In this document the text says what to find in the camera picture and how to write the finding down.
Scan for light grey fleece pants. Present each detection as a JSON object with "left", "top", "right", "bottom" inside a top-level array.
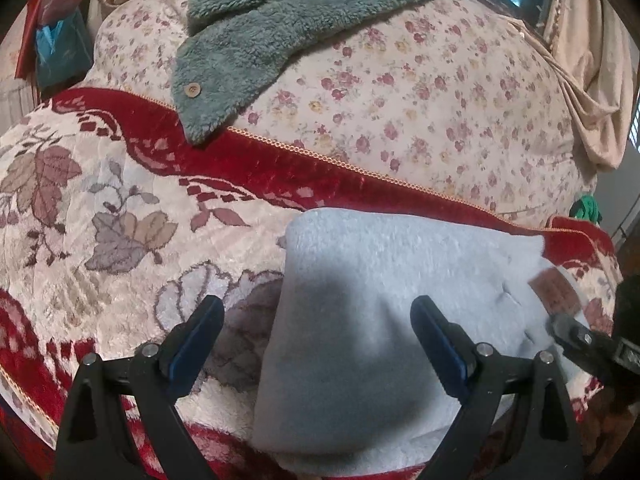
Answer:
[{"left": 250, "top": 208, "right": 554, "bottom": 477}]

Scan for green cloth item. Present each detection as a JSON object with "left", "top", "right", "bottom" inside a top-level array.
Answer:
[{"left": 570, "top": 194, "right": 602, "bottom": 226}]

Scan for red and cream floral blanket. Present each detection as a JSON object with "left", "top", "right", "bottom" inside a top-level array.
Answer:
[{"left": 0, "top": 86, "right": 624, "bottom": 480}]

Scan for beige curtain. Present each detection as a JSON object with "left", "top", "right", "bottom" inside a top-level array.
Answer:
[{"left": 499, "top": 0, "right": 637, "bottom": 174}]

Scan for floral cream quilt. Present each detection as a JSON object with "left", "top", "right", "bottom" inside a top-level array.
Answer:
[{"left": 81, "top": 0, "right": 599, "bottom": 229}]

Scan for blue plastic bag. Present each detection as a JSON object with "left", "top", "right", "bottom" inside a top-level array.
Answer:
[{"left": 35, "top": 9, "right": 93, "bottom": 90}]

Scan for green fuzzy fleece garment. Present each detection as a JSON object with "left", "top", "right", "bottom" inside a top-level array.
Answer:
[{"left": 171, "top": 0, "right": 427, "bottom": 144}]

